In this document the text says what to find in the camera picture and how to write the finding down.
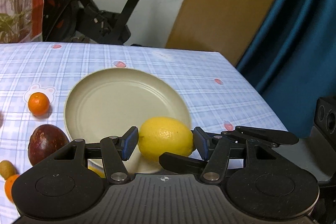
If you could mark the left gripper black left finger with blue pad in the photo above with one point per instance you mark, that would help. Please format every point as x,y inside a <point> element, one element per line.
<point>72,160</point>

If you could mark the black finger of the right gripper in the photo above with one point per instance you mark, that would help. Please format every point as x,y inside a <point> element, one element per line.
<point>263,135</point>
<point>177,163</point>

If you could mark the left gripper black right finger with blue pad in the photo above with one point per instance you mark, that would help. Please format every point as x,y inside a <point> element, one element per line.
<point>217,150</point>

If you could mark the yellow lemon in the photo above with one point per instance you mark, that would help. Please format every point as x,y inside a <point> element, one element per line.
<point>158,135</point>

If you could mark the dark purple mangosteen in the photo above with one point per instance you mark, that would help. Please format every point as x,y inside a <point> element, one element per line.
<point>44,141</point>

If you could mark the small orange tangerine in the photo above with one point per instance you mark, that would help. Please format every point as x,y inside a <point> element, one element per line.
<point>38,104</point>

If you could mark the small brown longan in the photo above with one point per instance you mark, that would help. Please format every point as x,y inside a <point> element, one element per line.
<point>7,169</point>

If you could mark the beige round plate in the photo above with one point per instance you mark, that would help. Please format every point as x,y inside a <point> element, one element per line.
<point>111,101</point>

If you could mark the blue curtain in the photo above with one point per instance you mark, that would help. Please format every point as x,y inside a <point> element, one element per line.
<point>291,60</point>

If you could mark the blue plaid tablecloth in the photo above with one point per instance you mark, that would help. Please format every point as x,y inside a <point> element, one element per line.
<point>217,96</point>

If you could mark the wooden door panel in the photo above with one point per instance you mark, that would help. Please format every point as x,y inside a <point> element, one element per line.
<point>224,26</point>

